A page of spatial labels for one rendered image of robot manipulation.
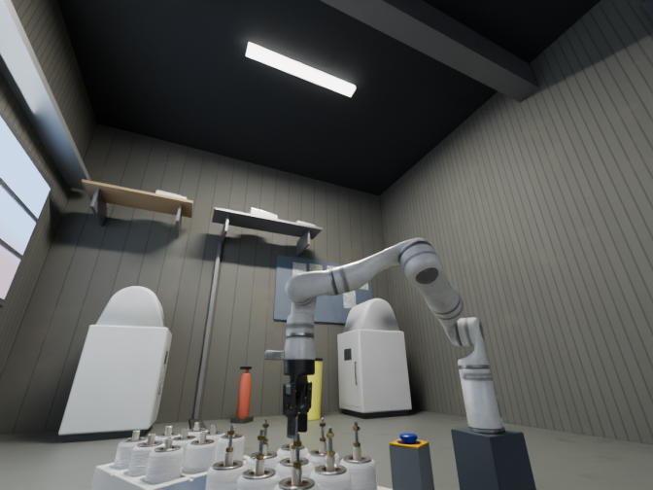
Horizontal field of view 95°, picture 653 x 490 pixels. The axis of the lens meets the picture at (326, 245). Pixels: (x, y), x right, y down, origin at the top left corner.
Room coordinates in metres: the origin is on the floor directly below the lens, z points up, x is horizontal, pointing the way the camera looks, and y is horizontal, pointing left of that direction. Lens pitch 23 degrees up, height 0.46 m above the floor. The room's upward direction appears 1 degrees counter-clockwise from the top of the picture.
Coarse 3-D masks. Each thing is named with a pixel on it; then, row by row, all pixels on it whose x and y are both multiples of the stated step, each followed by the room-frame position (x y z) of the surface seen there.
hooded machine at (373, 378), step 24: (360, 312) 3.87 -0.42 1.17; (384, 312) 3.86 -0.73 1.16; (360, 336) 3.66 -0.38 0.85; (384, 336) 3.80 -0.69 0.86; (360, 360) 3.67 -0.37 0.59; (384, 360) 3.79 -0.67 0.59; (360, 384) 3.69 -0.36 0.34; (384, 384) 3.78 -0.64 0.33; (408, 384) 3.92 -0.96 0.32; (360, 408) 3.71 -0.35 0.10; (384, 408) 3.77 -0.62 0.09; (408, 408) 3.91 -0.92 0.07
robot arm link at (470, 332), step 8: (464, 320) 1.01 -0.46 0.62; (472, 320) 1.00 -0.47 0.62; (464, 328) 1.00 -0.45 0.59; (472, 328) 0.99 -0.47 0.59; (480, 328) 1.00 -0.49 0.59; (464, 336) 1.01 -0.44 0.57; (472, 336) 1.00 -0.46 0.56; (480, 336) 0.99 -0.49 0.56; (464, 344) 1.03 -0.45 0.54; (472, 344) 1.02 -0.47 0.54; (480, 344) 0.99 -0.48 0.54; (472, 352) 1.01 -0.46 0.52; (480, 352) 0.99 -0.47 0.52; (464, 360) 1.01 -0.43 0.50; (472, 360) 1.00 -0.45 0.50; (480, 360) 0.99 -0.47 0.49
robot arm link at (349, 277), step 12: (408, 240) 0.70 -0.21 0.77; (420, 240) 0.69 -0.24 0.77; (384, 252) 0.72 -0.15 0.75; (396, 252) 0.72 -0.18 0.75; (348, 264) 0.73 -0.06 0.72; (360, 264) 0.72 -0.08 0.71; (372, 264) 0.72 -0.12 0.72; (384, 264) 0.74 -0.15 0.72; (396, 264) 0.76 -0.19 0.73; (336, 276) 0.72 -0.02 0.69; (348, 276) 0.72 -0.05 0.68; (360, 276) 0.72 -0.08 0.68; (372, 276) 0.74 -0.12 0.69; (336, 288) 0.73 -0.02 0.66; (348, 288) 0.73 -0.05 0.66
